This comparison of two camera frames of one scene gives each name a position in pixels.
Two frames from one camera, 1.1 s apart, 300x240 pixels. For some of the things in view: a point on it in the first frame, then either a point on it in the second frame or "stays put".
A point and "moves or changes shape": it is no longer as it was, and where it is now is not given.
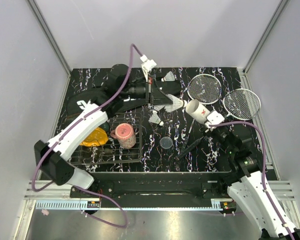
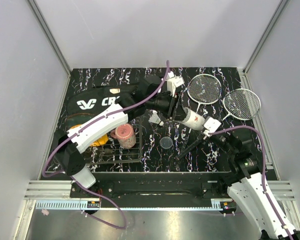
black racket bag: [121, 94] moves or changes shape
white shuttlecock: [155, 119] stays put
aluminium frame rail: [53, 191] stays put
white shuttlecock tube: [196, 111] -> [193, 119]
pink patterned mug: [125, 134] stays put
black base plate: [167, 189] stays put
